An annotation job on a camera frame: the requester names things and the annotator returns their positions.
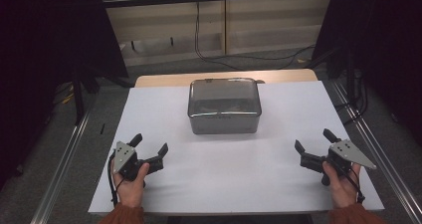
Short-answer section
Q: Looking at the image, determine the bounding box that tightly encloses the long black floor cable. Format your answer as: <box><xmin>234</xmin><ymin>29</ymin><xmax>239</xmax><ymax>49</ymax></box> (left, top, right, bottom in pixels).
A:
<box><xmin>193</xmin><ymin>0</ymin><xmax>317</xmax><ymax>71</ymax></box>

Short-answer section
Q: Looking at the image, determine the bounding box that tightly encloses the aluminium floor rail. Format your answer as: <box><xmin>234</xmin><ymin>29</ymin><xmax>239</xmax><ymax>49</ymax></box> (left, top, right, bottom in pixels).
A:
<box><xmin>329</xmin><ymin>79</ymin><xmax>422</xmax><ymax>224</ymax></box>
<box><xmin>29</xmin><ymin>99</ymin><xmax>98</xmax><ymax>224</ymax></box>

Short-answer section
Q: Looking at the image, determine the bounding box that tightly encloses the clear plastic box lid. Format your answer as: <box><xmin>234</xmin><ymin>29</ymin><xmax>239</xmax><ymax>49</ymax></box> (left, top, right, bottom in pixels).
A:
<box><xmin>187</xmin><ymin>77</ymin><xmax>263</xmax><ymax>118</ymax></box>

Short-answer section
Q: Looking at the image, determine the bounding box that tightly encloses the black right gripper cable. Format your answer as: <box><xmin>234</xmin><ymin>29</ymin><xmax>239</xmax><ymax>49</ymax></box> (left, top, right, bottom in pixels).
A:
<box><xmin>337</xmin><ymin>163</ymin><xmax>366</xmax><ymax>204</ymax></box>

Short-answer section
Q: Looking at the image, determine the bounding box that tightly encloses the yellow floor tape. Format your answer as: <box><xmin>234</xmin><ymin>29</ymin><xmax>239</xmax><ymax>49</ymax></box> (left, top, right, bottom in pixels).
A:
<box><xmin>60</xmin><ymin>92</ymin><xmax>76</xmax><ymax>106</ymax></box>

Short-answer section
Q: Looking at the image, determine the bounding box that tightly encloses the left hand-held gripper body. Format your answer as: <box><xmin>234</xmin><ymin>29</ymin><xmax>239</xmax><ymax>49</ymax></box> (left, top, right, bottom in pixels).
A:
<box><xmin>110</xmin><ymin>140</ymin><xmax>165</xmax><ymax>182</ymax></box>

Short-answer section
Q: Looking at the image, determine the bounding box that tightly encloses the black metal stand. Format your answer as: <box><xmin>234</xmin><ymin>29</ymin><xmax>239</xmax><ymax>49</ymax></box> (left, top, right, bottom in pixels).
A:
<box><xmin>70</xmin><ymin>63</ymin><xmax>102</xmax><ymax>126</ymax></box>

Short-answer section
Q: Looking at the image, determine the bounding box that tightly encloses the black curtain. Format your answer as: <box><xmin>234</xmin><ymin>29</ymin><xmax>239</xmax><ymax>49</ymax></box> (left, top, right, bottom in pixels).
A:
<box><xmin>311</xmin><ymin>0</ymin><xmax>422</xmax><ymax>147</ymax></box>
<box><xmin>0</xmin><ymin>0</ymin><xmax>129</xmax><ymax>188</ymax></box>

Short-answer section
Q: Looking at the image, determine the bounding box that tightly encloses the bundle of black cables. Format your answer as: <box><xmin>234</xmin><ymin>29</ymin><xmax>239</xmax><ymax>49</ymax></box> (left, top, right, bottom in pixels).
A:
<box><xmin>333</xmin><ymin>68</ymin><xmax>370</xmax><ymax>126</ymax></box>

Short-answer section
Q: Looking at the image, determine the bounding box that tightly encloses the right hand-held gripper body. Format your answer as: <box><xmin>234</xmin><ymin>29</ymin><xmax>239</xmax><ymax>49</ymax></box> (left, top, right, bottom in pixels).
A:
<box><xmin>300</xmin><ymin>138</ymin><xmax>378</xmax><ymax>187</ymax></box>

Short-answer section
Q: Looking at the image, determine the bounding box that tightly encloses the person's left hand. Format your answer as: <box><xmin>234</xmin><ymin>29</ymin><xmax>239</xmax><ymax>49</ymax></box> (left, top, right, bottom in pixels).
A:
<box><xmin>111</xmin><ymin>162</ymin><xmax>151</xmax><ymax>208</ymax></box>

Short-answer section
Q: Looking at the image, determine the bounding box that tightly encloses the person's right hand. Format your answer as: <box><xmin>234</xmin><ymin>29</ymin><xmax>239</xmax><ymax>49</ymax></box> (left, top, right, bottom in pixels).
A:
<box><xmin>321</xmin><ymin>160</ymin><xmax>362</xmax><ymax>209</ymax></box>

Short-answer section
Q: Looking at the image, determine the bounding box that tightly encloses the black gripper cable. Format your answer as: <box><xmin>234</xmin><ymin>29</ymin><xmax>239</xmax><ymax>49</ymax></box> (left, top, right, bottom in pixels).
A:
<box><xmin>337</xmin><ymin>163</ymin><xmax>366</xmax><ymax>204</ymax></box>
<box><xmin>106</xmin><ymin>153</ymin><xmax>125</xmax><ymax>208</ymax></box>

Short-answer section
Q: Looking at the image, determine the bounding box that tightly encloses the clear grey plastic storage box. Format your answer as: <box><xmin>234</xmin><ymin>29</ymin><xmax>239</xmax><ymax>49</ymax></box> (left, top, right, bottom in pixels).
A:
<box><xmin>186</xmin><ymin>77</ymin><xmax>264</xmax><ymax>135</ymax></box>

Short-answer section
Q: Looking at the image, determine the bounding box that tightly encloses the light wooden table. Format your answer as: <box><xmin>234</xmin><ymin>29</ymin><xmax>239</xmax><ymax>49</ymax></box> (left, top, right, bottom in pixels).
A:
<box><xmin>133</xmin><ymin>68</ymin><xmax>318</xmax><ymax>89</ymax></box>

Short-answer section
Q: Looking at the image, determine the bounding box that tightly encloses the white board table cover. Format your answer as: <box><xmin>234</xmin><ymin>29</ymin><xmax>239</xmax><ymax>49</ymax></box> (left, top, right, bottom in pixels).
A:
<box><xmin>87</xmin><ymin>80</ymin><xmax>386</xmax><ymax>217</ymax></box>

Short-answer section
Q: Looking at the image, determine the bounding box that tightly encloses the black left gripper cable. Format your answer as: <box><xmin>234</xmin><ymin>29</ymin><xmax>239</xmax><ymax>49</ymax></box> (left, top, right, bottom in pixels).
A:
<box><xmin>106</xmin><ymin>153</ymin><xmax>125</xmax><ymax>208</ymax></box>

